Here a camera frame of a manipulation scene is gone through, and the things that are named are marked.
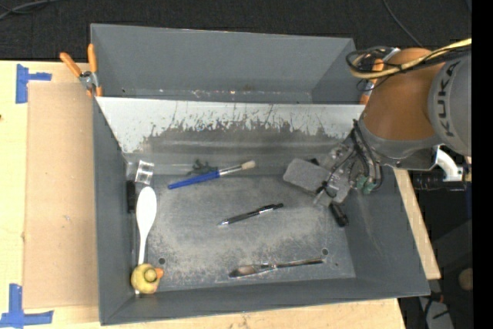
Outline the white plastic spoon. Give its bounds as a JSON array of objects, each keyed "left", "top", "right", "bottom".
[{"left": 135, "top": 186, "right": 159, "bottom": 267}]

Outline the small black plastic piece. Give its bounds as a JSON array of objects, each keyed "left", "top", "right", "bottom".
[{"left": 329, "top": 203, "right": 350, "bottom": 228}]

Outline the clear glass cup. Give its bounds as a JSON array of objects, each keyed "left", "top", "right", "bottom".
[{"left": 134, "top": 159, "right": 156, "bottom": 184}]

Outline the grey flat block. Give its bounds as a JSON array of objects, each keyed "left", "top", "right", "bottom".
[{"left": 283, "top": 158, "right": 329, "bottom": 196}]

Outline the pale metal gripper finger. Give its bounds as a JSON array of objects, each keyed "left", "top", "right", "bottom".
[
  {"left": 312, "top": 183, "right": 333, "bottom": 206},
  {"left": 329, "top": 188, "right": 350, "bottom": 205}
]

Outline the grey metal bin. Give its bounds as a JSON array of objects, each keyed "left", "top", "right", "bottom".
[{"left": 89, "top": 23, "right": 432, "bottom": 326}]

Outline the black pen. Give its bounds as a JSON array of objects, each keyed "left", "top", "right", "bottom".
[{"left": 216, "top": 202, "right": 285, "bottom": 227}]

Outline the dark green toy figure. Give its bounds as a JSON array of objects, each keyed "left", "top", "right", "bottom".
[{"left": 190, "top": 159, "right": 217, "bottom": 176}]

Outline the yellow rubber duck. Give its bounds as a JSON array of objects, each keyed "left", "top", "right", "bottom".
[{"left": 129, "top": 262, "right": 165, "bottom": 296}]

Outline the blue-handled paint brush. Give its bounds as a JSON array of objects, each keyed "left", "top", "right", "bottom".
[{"left": 166, "top": 159, "right": 257, "bottom": 191}]

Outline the brown cardboard board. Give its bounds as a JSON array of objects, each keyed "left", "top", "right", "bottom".
[{"left": 22, "top": 82, "right": 100, "bottom": 310}]

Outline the black cylinder on white bracket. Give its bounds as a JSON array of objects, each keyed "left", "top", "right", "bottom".
[{"left": 412, "top": 146, "right": 468, "bottom": 190}]

